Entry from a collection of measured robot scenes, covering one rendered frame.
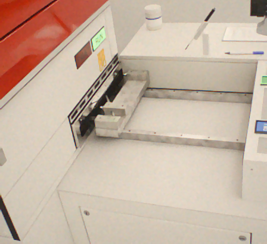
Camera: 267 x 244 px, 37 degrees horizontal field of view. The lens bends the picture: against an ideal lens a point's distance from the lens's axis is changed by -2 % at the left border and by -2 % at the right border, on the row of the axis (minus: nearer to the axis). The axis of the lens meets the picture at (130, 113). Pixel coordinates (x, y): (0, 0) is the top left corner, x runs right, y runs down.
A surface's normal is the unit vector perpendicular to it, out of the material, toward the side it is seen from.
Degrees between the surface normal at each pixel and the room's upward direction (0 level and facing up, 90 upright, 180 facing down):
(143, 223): 90
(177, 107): 0
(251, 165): 90
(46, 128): 90
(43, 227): 90
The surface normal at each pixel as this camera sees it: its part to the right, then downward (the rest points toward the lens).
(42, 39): 0.94, 0.07
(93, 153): -0.13, -0.83
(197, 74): -0.32, 0.55
